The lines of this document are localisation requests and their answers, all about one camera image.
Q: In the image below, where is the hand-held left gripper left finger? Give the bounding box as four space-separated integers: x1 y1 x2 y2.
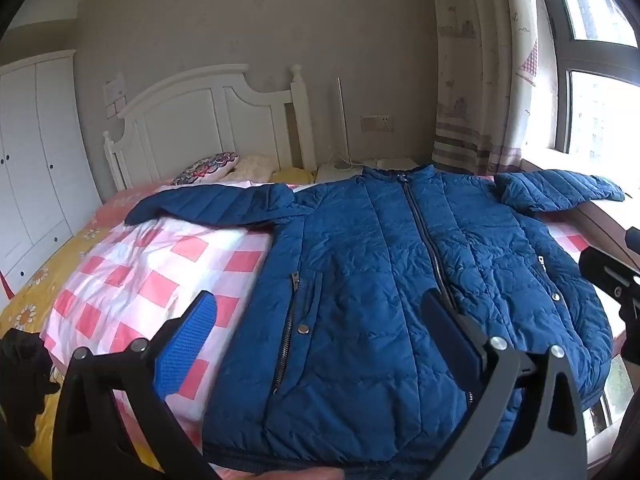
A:
51 290 218 480

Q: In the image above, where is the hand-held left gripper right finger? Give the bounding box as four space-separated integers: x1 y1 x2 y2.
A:
421 290 587 480

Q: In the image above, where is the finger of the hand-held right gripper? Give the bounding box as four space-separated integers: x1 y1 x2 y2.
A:
579 245 640 307
619 301 640 357

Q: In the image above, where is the blue quilted jacket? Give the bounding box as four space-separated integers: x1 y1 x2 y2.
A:
124 164 627 476

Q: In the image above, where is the red white checked blanket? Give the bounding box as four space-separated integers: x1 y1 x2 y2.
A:
42 182 596 421

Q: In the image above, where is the window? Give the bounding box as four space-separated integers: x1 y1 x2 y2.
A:
530 0 640 171

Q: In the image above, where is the yellow floral bedsheet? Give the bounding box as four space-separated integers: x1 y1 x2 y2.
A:
0 195 166 480

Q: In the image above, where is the black cloth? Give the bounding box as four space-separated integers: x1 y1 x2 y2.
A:
0 329 61 447

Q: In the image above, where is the colourful patterned pillow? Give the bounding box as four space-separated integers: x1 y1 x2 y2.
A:
172 151 240 186

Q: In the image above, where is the cream pillow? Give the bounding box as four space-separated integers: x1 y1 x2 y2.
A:
232 152 281 181

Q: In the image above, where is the yellow pillow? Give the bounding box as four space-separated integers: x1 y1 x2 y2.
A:
272 166 316 184

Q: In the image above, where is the white wooden headboard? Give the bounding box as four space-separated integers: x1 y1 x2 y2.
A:
102 63 317 192

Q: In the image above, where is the printed curtain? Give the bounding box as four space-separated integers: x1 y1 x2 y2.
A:
430 0 556 177

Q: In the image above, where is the white wardrobe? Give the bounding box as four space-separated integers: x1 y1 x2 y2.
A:
0 50 103 293

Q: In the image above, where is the white slim lamp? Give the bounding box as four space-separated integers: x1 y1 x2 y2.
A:
332 77 353 171

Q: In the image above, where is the wall socket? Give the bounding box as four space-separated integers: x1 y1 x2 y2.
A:
361 114 396 133

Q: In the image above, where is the wall switch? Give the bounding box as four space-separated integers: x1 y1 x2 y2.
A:
102 74 126 120

